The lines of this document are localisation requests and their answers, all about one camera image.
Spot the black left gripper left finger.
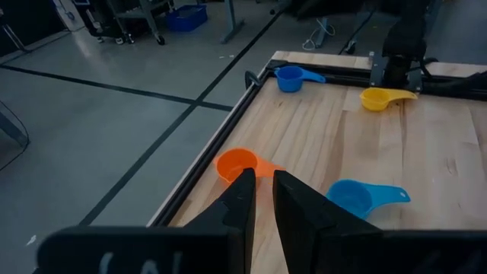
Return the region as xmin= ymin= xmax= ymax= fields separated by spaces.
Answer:
xmin=36 ymin=167 xmax=256 ymax=274

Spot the black clamp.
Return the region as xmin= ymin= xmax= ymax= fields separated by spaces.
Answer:
xmin=244 ymin=69 xmax=263 ymax=89

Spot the grey table leg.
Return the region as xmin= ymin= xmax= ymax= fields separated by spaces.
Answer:
xmin=219 ymin=0 xmax=247 ymax=45

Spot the light blue measuring cup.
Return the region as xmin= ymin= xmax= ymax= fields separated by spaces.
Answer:
xmin=326 ymin=179 xmax=412 ymax=221

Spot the blue plastic bin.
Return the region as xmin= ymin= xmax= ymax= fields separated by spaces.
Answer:
xmin=165 ymin=4 xmax=209 ymax=33

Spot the dark chair base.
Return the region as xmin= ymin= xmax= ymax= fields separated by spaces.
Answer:
xmin=0 ymin=100 xmax=31 ymax=172

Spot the yellow measuring cup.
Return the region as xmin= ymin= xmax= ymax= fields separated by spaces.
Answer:
xmin=359 ymin=87 xmax=419 ymax=113

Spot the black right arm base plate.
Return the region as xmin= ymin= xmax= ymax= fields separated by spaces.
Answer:
xmin=368 ymin=51 xmax=425 ymax=92

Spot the metal cart on wheels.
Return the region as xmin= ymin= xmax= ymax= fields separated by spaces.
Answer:
xmin=72 ymin=0 xmax=176 ymax=46

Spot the white floor cable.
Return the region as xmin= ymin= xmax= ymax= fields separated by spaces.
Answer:
xmin=301 ymin=18 xmax=336 ymax=52

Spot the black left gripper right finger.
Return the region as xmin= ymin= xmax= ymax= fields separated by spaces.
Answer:
xmin=272 ymin=170 xmax=487 ymax=274

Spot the orange measuring cup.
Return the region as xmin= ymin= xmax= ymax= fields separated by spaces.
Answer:
xmin=214 ymin=147 xmax=286 ymax=184

